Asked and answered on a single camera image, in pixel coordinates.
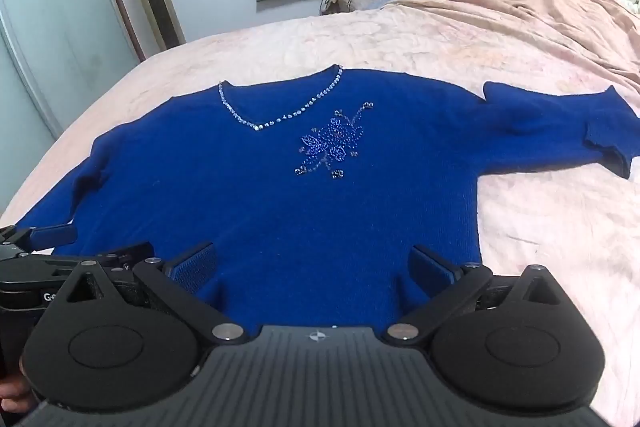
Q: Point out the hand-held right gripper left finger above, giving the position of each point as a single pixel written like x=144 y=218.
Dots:
x=195 y=269

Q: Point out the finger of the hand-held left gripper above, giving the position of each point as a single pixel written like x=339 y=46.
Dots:
x=52 y=237
x=127 y=254

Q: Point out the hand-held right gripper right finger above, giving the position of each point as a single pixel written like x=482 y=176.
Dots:
x=430 y=269

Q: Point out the blue beaded knit sweater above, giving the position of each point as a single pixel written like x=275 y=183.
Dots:
x=280 y=207

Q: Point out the person's left hand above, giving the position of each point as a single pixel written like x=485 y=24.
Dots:
x=12 y=399

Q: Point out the pink fleece blanket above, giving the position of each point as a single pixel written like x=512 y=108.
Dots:
x=550 y=232

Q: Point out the flower-print wardrobe door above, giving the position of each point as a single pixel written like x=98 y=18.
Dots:
x=45 y=32

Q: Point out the peach bed sheet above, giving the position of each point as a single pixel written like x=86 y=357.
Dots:
x=525 y=7

